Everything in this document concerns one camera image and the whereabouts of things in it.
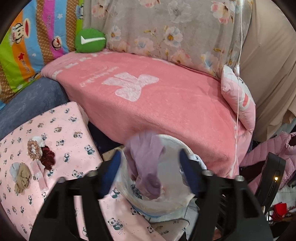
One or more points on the pink striped cloth strip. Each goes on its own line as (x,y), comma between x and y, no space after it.
(38,172)

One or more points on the red object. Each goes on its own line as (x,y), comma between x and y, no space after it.
(279,210)

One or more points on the striped monkey print quilt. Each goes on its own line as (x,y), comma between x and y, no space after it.
(27,46)

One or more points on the white trash bin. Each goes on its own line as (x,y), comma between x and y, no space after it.
(138,199)

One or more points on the grey floral quilt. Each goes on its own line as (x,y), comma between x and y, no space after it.
(161,27)

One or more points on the small pink pillow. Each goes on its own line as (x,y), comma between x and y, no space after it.
(240,102)

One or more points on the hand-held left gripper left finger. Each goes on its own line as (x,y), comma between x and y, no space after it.
(111,176)

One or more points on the pale blue scrunchie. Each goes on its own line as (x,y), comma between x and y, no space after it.
(13,170)

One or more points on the blue-grey sofa cushion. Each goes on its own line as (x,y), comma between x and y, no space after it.
(30,104)

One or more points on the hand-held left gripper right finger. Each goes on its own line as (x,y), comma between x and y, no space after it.
(188,176)

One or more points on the beige scrunchie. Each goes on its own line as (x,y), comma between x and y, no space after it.
(29,148)

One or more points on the purple cloth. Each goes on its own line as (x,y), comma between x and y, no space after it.
(148,162)

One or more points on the dark red scrunchie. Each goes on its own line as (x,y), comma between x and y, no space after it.
(47,157)

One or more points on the pink quilted jacket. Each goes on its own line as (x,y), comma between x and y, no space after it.
(259,155)

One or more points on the tan scrunchie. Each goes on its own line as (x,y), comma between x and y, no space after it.
(23,180)

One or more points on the pink fleece blanket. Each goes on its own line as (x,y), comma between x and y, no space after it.
(150,104)

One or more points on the green round cushion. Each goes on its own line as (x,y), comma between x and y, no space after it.
(90,40)

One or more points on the white scrunchie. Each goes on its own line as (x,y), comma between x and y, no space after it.
(39,139)

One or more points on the beige curtain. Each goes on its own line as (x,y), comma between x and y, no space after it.
(272,69)

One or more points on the pink panda print tablecloth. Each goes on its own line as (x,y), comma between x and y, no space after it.
(64,129)

